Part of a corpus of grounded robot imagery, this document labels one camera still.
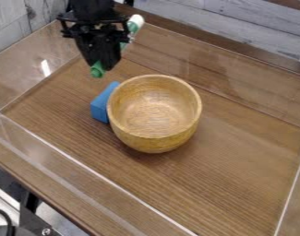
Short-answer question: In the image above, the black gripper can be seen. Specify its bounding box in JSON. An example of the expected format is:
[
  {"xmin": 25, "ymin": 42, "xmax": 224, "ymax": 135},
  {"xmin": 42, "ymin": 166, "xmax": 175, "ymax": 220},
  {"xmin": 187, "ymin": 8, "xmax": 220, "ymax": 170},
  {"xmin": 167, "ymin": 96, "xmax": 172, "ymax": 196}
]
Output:
[{"xmin": 57, "ymin": 11, "xmax": 130, "ymax": 71}]

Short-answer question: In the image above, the green Expo marker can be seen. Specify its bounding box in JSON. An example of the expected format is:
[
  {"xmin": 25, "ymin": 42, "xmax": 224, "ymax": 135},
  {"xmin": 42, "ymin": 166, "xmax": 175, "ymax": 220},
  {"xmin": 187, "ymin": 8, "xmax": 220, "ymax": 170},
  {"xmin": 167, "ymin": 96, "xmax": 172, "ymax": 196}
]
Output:
[{"xmin": 90, "ymin": 14, "xmax": 145, "ymax": 78}]

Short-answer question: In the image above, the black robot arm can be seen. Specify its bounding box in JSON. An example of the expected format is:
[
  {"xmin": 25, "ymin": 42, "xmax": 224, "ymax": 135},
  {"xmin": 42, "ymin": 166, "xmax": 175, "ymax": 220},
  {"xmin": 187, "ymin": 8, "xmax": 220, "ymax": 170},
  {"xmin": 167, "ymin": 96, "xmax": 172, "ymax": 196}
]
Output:
[{"xmin": 57, "ymin": 0, "xmax": 130, "ymax": 71}]

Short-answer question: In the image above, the brown wooden bowl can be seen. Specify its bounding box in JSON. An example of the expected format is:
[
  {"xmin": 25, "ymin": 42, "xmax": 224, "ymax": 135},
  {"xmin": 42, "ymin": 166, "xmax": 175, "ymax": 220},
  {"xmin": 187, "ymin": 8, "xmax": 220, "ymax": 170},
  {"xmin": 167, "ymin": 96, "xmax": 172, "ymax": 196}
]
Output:
[{"xmin": 106, "ymin": 75, "xmax": 203, "ymax": 153}]

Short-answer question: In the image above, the blue foam block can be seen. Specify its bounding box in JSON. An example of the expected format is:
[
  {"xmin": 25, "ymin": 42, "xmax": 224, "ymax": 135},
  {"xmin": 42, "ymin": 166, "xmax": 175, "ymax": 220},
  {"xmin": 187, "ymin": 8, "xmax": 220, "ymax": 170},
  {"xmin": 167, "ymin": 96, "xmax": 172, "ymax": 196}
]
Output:
[{"xmin": 90, "ymin": 81, "xmax": 120, "ymax": 124}]

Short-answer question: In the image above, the clear acrylic tray wall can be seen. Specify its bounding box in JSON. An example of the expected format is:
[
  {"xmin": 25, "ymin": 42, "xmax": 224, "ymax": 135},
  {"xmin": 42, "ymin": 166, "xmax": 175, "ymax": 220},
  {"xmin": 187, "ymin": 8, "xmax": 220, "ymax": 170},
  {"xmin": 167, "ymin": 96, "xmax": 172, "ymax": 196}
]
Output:
[{"xmin": 0, "ymin": 16, "xmax": 300, "ymax": 236}]

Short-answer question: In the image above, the black metal table bracket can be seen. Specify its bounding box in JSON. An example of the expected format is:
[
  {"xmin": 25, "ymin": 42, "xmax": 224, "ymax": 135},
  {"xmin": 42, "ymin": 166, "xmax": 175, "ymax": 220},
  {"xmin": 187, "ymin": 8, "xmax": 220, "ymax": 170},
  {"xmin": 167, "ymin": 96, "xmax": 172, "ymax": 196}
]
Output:
[{"xmin": 19, "ymin": 192, "xmax": 62, "ymax": 236}]

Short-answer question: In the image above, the black cable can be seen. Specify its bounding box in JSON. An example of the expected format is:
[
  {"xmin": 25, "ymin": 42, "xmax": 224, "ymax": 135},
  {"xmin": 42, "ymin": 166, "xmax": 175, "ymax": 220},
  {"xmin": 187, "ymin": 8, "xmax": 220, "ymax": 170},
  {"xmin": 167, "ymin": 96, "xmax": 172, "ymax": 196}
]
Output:
[{"xmin": 0, "ymin": 206, "xmax": 17, "ymax": 236}]

